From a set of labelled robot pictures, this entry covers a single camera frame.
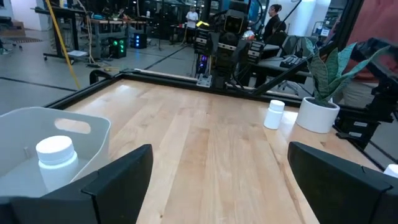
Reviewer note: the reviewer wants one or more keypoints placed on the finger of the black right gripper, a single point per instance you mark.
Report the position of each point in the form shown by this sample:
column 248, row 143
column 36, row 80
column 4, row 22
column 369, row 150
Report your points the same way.
column 255, row 52
column 203, row 41

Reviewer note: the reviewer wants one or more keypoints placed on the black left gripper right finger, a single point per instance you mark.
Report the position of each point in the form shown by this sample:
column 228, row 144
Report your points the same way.
column 335, row 193

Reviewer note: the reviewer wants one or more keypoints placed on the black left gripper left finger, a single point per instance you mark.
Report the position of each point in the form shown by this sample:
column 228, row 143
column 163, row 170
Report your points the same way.
column 118, row 186

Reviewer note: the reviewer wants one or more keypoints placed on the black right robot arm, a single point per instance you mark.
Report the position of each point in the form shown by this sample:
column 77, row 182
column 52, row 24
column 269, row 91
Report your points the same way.
column 221, row 76

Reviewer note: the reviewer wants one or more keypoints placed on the white plastic basket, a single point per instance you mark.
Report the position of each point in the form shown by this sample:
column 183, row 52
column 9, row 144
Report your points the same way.
column 18, row 130

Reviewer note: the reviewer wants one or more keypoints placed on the black desk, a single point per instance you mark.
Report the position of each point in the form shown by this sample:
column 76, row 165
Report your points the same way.
column 270, row 64

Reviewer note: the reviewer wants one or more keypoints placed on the computer tower with purple lights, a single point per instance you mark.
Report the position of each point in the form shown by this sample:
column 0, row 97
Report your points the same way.
column 202, row 63

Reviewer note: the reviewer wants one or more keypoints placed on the person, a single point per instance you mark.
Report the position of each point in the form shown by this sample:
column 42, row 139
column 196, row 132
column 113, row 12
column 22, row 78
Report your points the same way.
column 272, row 28
column 376, row 25
column 191, row 20

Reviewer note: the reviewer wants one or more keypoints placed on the black keyboard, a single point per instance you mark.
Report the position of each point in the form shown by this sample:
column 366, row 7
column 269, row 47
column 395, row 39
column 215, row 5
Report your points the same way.
column 292, row 61

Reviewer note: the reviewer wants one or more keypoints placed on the grey office chair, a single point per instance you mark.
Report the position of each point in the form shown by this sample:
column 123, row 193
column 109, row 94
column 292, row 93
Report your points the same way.
column 293, row 43

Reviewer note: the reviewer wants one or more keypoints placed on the computer tower with blue lights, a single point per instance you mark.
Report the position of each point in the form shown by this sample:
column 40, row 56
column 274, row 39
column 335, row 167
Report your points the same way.
column 139, row 40

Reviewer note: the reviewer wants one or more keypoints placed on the green snake plant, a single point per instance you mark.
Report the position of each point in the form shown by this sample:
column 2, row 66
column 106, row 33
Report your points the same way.
column 320, row 77

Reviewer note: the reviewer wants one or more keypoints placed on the white round plant pot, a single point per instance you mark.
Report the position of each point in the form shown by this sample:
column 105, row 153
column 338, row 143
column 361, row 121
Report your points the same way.
column 315, row 119

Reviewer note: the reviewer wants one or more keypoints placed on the computer tower with green lights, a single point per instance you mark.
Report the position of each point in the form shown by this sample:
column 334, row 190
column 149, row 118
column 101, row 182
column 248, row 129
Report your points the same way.
column 117, row 47

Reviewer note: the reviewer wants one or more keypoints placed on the wooden workbench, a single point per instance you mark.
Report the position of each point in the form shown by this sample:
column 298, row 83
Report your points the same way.
column 118, row 21

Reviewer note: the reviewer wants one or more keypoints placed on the white paper stack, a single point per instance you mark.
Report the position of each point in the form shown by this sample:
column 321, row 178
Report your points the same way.
column 77, row 53

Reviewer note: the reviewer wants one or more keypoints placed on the black work table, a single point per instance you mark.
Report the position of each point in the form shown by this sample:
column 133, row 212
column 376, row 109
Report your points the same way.
column 62, row 12

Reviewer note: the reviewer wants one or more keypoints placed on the cardboard box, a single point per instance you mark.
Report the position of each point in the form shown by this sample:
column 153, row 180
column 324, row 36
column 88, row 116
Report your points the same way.
column 14, row 29

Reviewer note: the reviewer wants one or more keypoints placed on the silver frame bracket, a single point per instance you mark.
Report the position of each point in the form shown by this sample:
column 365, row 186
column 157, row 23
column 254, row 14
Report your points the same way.
column 204, row 81

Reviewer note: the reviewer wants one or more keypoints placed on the black aluminium table frame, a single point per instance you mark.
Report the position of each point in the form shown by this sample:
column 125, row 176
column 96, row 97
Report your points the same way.
column 155, row 77

